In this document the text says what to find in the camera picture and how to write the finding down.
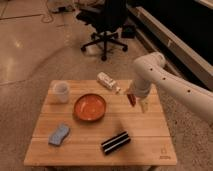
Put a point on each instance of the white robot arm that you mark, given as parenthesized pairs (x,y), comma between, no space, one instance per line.
(149,69)

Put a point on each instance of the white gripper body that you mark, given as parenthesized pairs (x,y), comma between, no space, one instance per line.
(141,88)

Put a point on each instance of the white plastic cup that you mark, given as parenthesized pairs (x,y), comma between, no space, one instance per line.
(61,91)

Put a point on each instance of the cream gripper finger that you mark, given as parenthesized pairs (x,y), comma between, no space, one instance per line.
(130,89)
(144,105)

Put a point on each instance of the wooden table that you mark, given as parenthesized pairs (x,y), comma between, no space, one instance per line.
(150,143)

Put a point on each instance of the black office chair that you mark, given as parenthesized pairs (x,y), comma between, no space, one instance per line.
(106,18)

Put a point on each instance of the white plastic bottle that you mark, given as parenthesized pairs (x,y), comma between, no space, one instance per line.
(108,82)

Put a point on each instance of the orange ceramic bowl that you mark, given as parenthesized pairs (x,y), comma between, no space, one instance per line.
(90,107)

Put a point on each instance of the small black box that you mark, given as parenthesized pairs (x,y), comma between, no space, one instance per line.
(128,31)

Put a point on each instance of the red chili pepper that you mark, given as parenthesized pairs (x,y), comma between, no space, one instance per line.
(132,99)

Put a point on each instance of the black white striped box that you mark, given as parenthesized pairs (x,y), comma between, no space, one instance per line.
(115,142)

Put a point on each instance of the long wooden bench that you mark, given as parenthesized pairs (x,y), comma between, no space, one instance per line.
(185,27)

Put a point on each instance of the blue sponge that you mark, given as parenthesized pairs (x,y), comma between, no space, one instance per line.
(57,137)

